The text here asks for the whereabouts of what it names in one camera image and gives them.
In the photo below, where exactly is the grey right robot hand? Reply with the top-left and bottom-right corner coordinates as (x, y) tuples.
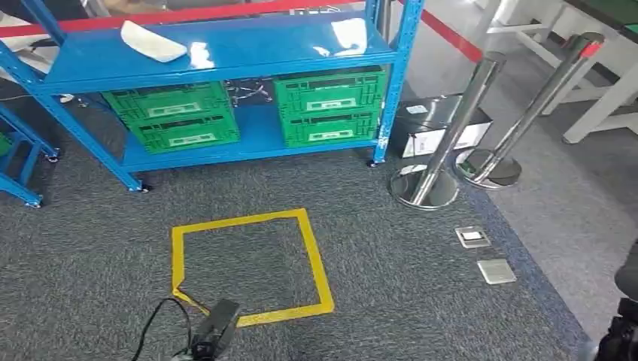
(615, 241), (638, 302)

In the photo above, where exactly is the steel floor socket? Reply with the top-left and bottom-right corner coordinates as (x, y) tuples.
(454, 225), (492, 249)
(476, 259), (518, 286)

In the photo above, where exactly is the white table with green top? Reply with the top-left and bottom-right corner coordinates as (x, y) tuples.
(485, 0), (638, 145)

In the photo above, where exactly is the black box with white labels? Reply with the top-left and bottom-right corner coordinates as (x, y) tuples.
(390, 93), (494, 159)

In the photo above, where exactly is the yellow tape square, torn corner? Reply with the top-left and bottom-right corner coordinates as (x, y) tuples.
(171, 208), (335, 329)

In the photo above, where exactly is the office chair base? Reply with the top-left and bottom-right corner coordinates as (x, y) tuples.
(225, 82), (274, 107)

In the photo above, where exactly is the blue metal shelf rack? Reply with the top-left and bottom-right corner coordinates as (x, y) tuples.
(0, 0), (426, 193)
(0, 105), (61, 209)

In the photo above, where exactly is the white plastic shell part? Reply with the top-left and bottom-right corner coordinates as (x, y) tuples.
(120, 20), (188, 64)

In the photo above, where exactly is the steel barrier post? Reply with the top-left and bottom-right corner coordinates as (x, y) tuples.
(388, 51), (507, 211)
(454, 32), (605, 191)
(375, 0), (395, 44)

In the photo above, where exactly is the black cable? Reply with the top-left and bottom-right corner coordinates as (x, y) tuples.
(132, 298), (193, 361)

